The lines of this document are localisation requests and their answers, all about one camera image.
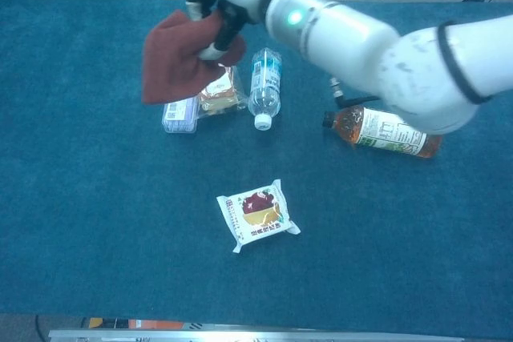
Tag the clear water bottle white cap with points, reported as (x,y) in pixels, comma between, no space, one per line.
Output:
(264,89)

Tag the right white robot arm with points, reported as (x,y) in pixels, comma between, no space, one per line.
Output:
(360,37)

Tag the amber tea bottle white label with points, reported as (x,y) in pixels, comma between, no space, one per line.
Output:
(380,129)

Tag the aluminium profile rail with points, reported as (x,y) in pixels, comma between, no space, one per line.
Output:
(240,336)

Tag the white snack packet fruit print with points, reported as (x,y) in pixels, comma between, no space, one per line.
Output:
(256,214)

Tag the clear bread slices pack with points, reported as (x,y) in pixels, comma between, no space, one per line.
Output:
(218,93)

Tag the orange black floor device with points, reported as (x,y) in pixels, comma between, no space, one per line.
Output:
(156,324)

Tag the brown cloth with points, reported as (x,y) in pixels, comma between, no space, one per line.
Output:
(172,61)

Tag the blue carpet table cover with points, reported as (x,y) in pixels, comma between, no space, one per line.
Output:
(120,198)

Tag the clear plastic box with label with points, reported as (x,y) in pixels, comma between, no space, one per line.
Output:
(180,119)

